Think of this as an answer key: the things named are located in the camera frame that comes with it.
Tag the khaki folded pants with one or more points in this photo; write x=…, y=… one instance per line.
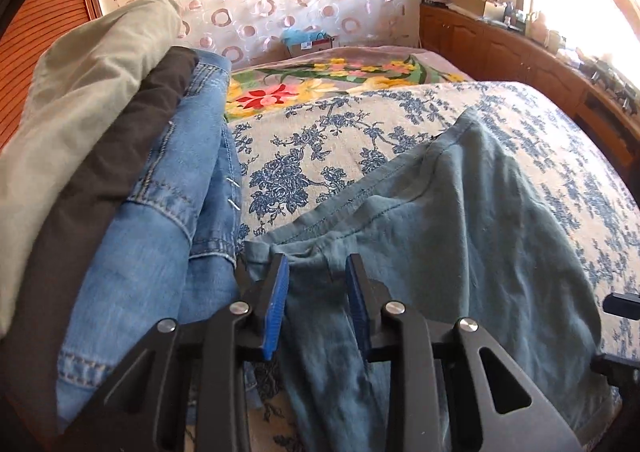
x=75, y=96

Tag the black tools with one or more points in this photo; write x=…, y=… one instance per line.
x=610, y=81

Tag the dark brown folded pants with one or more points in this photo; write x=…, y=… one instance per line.
x=100, y=192

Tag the bed with blue floral sheet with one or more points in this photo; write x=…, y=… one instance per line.
x=325, y=141

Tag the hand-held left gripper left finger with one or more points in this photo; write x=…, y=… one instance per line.
x=275, y=307

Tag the flat cardboard box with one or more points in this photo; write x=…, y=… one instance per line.
x=470, y=4

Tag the blue plastic bag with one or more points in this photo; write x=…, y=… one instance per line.
x=302, y=35

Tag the wooden cabinet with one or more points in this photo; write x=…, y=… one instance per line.
x=475, y=46

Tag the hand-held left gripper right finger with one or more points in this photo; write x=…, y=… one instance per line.
x=357, y=307

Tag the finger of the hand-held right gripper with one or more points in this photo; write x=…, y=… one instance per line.
x=622, y=306
x=617, y=368

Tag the wooden louvered wardrobe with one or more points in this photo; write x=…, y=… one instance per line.
x=45, y=31

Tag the colourful floral blanket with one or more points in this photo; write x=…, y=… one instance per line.
x=300, y=91

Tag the teal pants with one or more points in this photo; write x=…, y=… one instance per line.
x=450, y=257

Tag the folded blue jeans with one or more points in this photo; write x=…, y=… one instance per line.
x=150, y=257

